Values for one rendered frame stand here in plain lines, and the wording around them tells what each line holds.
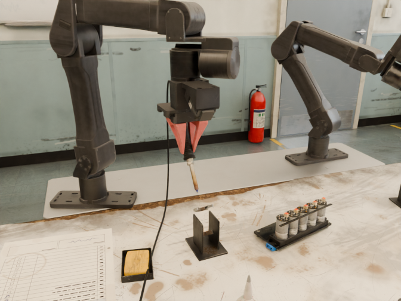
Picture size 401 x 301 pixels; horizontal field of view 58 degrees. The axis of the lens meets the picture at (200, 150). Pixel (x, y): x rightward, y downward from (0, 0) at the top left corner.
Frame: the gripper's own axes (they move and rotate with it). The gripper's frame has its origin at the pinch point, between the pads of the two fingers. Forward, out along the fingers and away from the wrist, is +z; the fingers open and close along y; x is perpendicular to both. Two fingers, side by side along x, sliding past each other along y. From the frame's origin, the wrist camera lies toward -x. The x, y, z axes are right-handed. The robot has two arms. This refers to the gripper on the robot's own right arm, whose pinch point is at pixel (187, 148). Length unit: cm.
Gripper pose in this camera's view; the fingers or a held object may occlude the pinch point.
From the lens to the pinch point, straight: 73.4
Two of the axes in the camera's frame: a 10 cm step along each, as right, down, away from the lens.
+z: 0.1, 9.4, 3.5
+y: 9.2, -1.4, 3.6
